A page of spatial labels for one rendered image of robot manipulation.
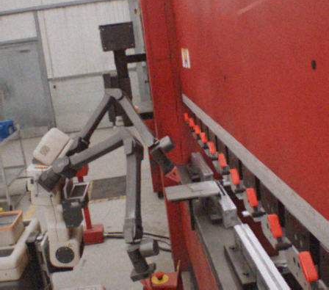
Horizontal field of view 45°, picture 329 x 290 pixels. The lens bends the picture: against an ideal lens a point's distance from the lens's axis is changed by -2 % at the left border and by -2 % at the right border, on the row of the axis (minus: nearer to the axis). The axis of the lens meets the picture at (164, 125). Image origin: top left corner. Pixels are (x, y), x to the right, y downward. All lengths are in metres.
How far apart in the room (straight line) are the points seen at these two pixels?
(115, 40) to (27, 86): 6.66
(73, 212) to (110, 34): 1.38
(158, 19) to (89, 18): 6.47
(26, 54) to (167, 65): 6.86
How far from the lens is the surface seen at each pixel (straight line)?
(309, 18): 0.80
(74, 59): 9.34
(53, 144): 2.13
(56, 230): 2.28
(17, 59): 9.58
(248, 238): 1.72
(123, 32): 3.03
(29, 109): 9.63
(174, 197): 2.10
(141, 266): 1.70
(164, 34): 2.89
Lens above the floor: 1.77
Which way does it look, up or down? 12 degrees down
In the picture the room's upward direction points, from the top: 7 degrees counter-clockwise
